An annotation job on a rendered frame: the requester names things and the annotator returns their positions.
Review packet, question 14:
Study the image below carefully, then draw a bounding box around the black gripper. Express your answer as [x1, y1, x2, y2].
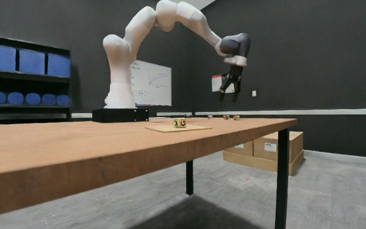
[219, 65, 243, 102]

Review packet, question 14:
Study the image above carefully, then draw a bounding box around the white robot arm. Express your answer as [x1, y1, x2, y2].
[103, 0, 251, 108]

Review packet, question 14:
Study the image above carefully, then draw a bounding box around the beige flat mat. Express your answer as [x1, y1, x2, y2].
[144, 125, 212, 133]

